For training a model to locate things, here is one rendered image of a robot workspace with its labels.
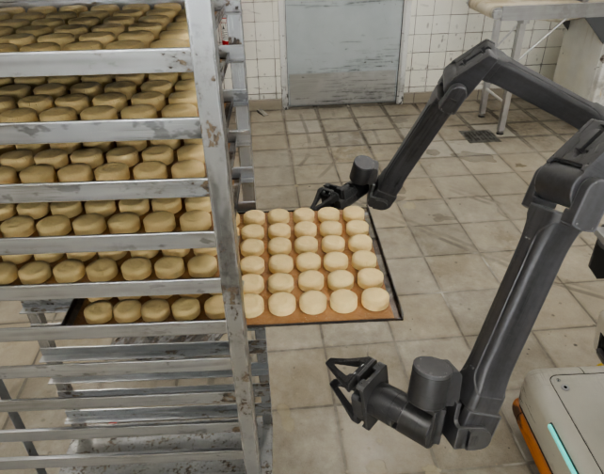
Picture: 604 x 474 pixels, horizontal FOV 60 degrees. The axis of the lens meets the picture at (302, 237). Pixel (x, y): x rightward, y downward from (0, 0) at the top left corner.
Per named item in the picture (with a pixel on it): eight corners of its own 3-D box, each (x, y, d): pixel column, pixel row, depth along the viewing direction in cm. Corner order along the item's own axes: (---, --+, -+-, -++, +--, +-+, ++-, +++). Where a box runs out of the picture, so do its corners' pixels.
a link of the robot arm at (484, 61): (478, 47, 104) (475, 23, 111) (438, 99, 114) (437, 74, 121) (648, 139, 114) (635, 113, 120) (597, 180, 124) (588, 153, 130)
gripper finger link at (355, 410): (321, 402, 90) (364, 430, 85) (315, 374, 87) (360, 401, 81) (344, 377, 94) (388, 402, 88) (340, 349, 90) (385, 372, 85)
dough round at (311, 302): (325, 316, 93) (325, 308, 92) (297, 314, 93) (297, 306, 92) (327, 298, 97) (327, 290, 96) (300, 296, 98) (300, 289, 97)
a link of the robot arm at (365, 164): (386, 212, 142) (387, 190, 148) (398, 181, 134) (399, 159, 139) (342, 202, 142) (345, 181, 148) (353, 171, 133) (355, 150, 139)
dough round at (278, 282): (299, 288, 100) (298, 279, 99) (278, 299, 97) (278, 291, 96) (282, 276, 103) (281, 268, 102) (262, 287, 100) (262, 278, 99)
